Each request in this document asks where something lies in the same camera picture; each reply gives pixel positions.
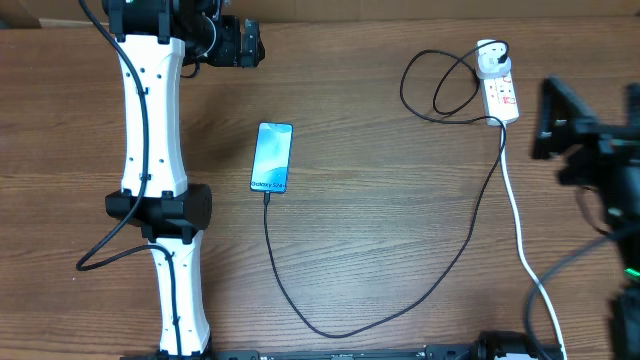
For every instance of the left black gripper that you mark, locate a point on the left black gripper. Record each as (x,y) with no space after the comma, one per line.
(231,53)

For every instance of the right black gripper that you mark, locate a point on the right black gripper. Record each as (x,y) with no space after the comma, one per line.
(562,125)

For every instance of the blue Galaxy smartphone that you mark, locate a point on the blue Galaxy smartphone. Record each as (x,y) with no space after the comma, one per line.
(272,158)

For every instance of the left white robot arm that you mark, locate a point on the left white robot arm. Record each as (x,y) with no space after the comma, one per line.
(154,41)

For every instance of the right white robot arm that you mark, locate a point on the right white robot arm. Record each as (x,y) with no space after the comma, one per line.
(621,213)

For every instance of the white charger plug adapter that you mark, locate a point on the white charger plug adapter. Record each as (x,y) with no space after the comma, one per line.
(492,62)

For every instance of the white power strip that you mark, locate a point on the white power strip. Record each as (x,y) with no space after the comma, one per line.
(500,102)

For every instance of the brown cardboard wall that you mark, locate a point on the brown cardboard wall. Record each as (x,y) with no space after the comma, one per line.
(30,13)

